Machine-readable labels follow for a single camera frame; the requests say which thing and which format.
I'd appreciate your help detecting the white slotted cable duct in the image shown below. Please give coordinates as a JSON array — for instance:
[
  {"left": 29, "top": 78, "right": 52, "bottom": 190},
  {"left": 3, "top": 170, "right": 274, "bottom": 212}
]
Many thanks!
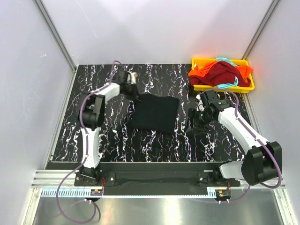
[{"left": 41, "top": 188, "right": 217, "bottom": 199}]

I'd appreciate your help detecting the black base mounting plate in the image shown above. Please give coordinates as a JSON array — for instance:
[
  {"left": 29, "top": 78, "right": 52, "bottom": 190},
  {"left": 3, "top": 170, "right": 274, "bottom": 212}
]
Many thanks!
[{"left": 75, "top": 161, "right": 242, "bottom": 196}]

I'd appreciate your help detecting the aluminium frame post left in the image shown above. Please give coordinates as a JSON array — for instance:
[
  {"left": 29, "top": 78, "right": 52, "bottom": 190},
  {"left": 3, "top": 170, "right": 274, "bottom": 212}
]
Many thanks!
[{"left": 33, "top": 0, "right": 77, "bottom": 72}]

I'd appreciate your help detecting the yellow plastic bin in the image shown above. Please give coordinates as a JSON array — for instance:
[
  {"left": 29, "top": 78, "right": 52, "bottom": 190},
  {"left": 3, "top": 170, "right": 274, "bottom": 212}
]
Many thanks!
[{"left": 192, "top": 58, "right": 255, "bottom": 93}]

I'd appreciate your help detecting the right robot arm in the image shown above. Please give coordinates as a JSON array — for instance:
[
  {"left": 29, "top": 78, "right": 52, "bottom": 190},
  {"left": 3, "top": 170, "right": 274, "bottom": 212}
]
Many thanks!
[{"left": 184, "top": 89, "right": 282, "bottom": 189}]

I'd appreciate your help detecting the orange t shirt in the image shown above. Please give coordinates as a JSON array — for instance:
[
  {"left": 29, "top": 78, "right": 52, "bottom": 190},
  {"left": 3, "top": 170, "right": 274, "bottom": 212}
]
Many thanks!
[{"left": 188, "top": 60, "right": 253, "bottom": 80}]

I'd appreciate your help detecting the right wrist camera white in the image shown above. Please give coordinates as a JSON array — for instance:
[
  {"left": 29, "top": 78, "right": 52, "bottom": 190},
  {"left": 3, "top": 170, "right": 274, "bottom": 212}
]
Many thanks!
[{"left": 196, "top": 99, "right": 205, "bottom": 112}]

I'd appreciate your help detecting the dark red t shirt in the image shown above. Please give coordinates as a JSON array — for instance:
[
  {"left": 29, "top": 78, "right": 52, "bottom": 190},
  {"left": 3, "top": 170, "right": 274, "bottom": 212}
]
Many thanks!
[{"left": 189, "top": 72, "right": 251, "bottom": 87}]

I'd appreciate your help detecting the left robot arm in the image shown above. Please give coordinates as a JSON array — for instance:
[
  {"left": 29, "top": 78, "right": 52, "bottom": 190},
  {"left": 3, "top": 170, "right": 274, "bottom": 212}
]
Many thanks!
[{"left": 76, "top": 70, "right": 138, "bottom": 186}]

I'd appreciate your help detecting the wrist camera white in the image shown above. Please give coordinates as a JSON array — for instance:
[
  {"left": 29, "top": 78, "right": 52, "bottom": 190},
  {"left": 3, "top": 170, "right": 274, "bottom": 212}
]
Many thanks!
[
  {"left": 127, "top": 72, "right": 138, "bottom": 84},
  {"left": 196, "top": 99, "right": 205, "bottom": 112}
]

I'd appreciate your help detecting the aluminium frame post right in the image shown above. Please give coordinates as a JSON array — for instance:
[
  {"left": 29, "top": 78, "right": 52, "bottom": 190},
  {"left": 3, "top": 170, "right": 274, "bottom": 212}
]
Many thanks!
[{"left": 241, "top": 0, "right": 281, "bottom": 60}]

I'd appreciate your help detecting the black t shirt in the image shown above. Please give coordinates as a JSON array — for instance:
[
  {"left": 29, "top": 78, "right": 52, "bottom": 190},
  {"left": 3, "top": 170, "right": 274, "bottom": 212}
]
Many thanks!
[{"left": 128, "top": 94, "right": 179, "bottom": 134}]

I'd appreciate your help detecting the teal t shirt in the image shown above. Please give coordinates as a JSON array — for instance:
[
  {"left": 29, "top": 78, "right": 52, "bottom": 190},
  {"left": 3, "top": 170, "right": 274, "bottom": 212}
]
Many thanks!
[{"left": 216, "top": 57, "right": 239, "bottom": 89}]

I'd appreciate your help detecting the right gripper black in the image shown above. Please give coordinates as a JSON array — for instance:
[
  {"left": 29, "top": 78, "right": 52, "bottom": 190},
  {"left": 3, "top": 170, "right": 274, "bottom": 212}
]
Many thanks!
[{"left": 183, "top": 108, "right": 215, "bottom": 136}]

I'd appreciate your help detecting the aluminium frame post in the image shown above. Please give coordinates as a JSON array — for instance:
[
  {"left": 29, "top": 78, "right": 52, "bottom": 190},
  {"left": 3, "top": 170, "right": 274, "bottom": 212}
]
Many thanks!
[
  {"left": 33, "top": 0, "right": 77, "bottom": 72},
  {"left": 241, "top": 0, "right": 281, "bottom": 60}
]

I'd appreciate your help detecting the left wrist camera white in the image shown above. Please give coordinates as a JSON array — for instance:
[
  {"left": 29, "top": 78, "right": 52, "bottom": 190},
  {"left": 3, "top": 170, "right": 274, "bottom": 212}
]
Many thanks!
[{"left": 127, "top": 72, "right": 138, "bottom": 84}]

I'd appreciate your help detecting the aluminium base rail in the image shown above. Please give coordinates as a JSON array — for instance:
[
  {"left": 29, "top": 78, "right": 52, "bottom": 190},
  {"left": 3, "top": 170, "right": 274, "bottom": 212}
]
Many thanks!
[{"left": 30, "top": 170, "right": 286, "bottom": 189}]

